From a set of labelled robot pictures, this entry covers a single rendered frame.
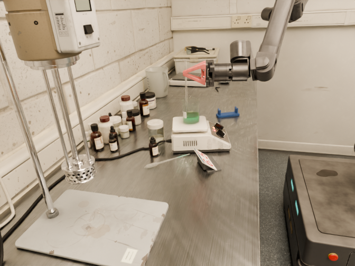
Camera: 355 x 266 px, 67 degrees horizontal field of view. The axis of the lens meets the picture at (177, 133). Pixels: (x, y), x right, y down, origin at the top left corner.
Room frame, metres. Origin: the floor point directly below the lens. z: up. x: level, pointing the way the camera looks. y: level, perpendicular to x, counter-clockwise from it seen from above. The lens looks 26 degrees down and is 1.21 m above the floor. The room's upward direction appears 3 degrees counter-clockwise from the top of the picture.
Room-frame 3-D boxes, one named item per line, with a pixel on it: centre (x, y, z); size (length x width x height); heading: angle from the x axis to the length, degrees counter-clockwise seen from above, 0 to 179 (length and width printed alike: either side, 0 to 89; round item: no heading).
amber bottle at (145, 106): (1.17, 0.15, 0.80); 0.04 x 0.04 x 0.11
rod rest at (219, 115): (1.11, -0.23, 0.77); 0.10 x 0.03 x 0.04; 99
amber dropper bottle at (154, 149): (0.79, 0.08, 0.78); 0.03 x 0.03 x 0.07
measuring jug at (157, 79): (1.46, 0.09, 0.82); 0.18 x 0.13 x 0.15; 36
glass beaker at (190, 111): (0.86, -0.05, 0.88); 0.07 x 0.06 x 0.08; 171
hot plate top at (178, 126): (0.85, -0.04, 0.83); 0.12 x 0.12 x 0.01; 88
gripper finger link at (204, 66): (0.86, -0.08, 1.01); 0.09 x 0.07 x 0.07; 83
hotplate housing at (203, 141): (0.85, -0.07, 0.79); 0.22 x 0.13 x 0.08; 88
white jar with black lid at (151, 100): (1.27, 0.13, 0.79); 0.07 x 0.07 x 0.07
